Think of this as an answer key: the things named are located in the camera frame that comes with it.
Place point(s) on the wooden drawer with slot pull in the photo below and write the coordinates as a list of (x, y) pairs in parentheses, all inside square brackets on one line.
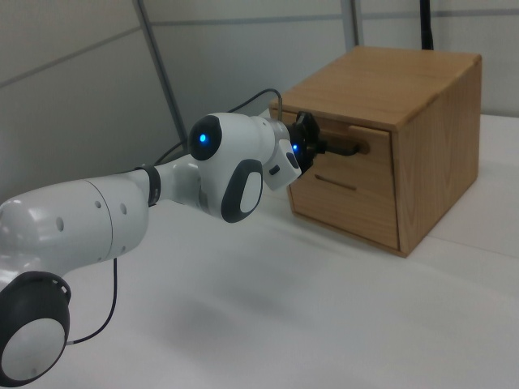
[(344, 212)]

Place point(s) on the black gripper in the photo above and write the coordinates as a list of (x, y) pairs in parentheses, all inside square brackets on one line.
[(302, 139)]

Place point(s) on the wooden cabinet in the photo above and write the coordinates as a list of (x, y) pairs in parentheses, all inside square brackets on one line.
[(438, 162)]

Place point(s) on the grey partition post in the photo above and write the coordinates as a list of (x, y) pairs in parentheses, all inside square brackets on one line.
[(353, 22), (162, 61)]

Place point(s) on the black camera stand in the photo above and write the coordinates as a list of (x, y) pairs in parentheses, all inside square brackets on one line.
[(426, 24)]

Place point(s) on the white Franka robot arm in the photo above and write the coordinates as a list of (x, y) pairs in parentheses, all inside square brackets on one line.
[(61, 223)]

